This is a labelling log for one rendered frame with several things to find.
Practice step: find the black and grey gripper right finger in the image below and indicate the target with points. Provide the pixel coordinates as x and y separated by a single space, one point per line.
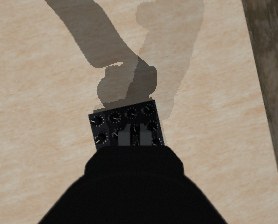
144 136

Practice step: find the black knob box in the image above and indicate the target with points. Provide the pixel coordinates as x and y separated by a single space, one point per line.
105 125

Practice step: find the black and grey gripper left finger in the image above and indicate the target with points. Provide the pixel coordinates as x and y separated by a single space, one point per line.
125 137

